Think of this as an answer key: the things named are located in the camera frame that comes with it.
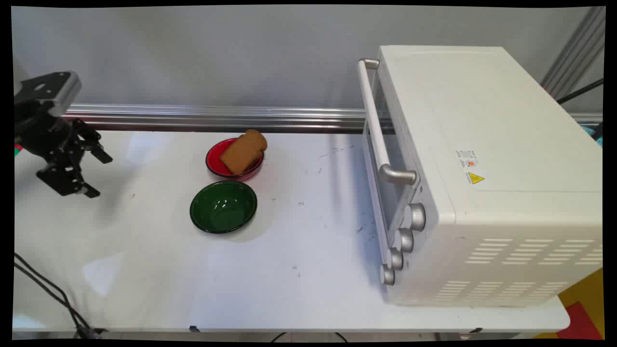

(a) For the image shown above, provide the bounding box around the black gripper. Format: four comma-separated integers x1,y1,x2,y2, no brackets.
13,103,113,199

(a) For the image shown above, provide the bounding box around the red bowl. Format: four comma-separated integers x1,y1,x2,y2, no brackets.
205,138,265,182

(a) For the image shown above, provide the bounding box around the dark green bowl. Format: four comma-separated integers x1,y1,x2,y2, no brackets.
189,181,258,234

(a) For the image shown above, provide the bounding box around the brown bread slice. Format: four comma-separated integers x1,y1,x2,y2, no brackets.
219,129,268,175

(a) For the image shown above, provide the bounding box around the glass oven door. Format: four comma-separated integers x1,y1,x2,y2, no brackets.
360,63,421,227

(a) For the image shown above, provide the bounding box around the white toaster oven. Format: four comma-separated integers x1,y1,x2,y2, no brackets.
358,45,604,307

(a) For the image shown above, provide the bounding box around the aluminium rail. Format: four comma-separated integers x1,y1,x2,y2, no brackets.
63,102,604,134

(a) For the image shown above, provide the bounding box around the black looped cable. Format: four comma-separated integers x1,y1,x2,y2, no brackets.
269,331,349,343

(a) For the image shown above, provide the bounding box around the white oven door handle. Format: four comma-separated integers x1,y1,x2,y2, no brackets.
357,58,418,187

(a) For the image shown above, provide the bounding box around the thin black cable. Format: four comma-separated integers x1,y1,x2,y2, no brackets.
556,78,604,105

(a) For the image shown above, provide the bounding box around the aluminium frame post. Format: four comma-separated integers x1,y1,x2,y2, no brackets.
540,7,606,100

